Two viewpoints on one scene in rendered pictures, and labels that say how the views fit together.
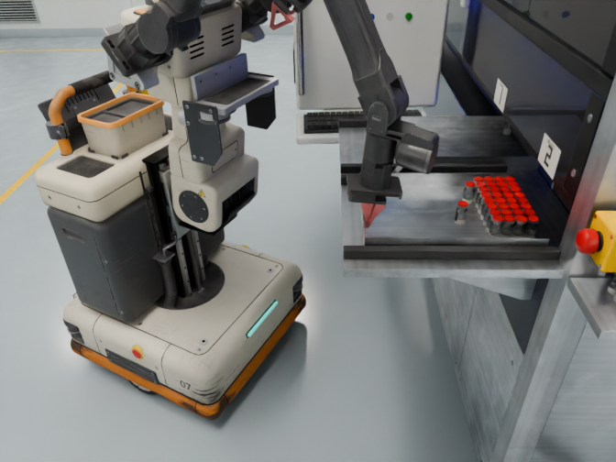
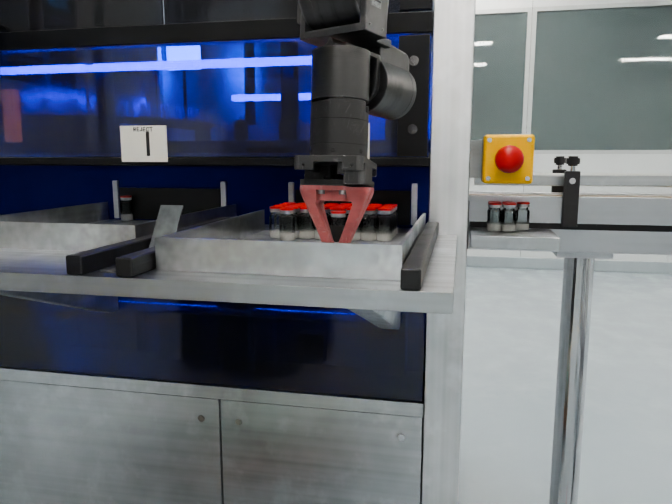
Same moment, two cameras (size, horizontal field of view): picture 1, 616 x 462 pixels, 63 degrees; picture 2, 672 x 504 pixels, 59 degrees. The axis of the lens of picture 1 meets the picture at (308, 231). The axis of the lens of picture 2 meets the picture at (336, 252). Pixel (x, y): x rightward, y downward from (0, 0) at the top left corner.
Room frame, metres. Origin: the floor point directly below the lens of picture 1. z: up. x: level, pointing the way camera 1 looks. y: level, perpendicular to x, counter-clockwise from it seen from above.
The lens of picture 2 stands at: (0.75, 0.46, 1.00)
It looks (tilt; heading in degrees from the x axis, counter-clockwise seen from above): 9 degrees down; 279
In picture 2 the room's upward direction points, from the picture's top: straight up
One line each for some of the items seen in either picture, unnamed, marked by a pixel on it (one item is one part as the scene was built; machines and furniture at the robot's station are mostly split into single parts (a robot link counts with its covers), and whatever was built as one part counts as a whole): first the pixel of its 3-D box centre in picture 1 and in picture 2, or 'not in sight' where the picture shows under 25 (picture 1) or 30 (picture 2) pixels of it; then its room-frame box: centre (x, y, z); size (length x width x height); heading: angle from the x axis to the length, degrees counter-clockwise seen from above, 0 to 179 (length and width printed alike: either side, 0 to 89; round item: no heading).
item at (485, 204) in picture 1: (485, 206); (329, 223); (0.89, -0.37, 0.90); 0.18 x 0.02 x 0.05; 177
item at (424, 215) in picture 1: (442, 209); (314, 236); (0.89, -0.28, 0.90); 0.34 x 0.26 x 0.04; 87
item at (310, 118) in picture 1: (364, 120); not in sight; (1.58, -0.20, 0.82); 0.40 x 0.14 x 0.02; 90
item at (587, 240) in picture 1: (590, 241); (509, 159); (0.64, -0.44, 0.99); 0.04 x 0.04 x 0.04; 87
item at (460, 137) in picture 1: (456, 140); (118, 222); (1.23, -0.40, 0.90); 0.34 x 0.26 x 0.04; 87
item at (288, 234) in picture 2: (468, 192); (287, 224); (0.95, -0.35, 0.90); 0.02 x 0.02 x 0.05
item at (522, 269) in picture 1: (440, 181); (200, 250); (1.06, -0.32, 0.87); 0.70 x 0.48 x 0.02; 177
